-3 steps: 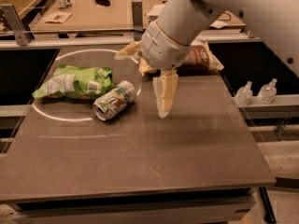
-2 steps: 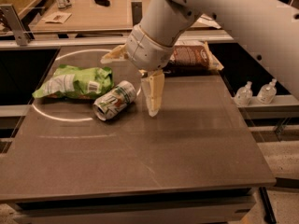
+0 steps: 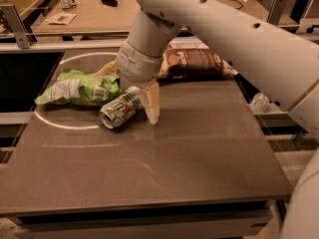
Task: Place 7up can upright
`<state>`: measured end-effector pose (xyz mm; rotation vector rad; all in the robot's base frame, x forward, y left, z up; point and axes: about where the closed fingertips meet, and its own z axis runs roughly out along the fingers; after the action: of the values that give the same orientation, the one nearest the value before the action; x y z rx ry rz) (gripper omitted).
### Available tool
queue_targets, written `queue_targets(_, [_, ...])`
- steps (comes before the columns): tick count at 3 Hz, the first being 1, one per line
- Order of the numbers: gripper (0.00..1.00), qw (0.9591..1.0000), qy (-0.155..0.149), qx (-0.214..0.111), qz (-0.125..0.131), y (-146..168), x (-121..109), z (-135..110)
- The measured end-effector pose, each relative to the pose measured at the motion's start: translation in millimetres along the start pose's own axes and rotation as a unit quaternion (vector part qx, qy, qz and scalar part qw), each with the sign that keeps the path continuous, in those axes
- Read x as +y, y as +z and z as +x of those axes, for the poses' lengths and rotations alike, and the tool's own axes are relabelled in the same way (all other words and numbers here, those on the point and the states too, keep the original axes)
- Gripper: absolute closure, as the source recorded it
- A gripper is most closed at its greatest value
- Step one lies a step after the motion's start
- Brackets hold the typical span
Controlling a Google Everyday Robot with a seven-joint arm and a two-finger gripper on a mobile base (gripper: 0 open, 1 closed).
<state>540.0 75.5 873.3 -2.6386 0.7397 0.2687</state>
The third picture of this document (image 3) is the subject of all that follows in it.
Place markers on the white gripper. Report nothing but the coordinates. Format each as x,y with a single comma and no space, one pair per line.
137,65

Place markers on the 7up soda can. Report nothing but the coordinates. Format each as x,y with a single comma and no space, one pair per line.
119,110

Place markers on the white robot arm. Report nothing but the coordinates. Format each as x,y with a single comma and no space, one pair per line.
282,65

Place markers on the green chip bag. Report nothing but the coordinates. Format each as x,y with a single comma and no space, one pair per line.
82,89

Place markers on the brown yellow snack bag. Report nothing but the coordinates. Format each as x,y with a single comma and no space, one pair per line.
193,62

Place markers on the black computer mouse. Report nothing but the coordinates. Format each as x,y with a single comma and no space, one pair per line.
112,3

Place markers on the small paper card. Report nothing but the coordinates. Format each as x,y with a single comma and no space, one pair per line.
61,19

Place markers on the clear plastic bottle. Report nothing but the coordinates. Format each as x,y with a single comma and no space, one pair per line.
259,103

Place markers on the left metal bracket post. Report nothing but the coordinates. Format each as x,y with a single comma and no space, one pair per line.
22,37

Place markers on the metal bracket post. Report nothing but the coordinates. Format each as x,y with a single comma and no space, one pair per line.
276,11
22,37

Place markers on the right metal bracket post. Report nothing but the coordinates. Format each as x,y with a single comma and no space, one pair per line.
276,11

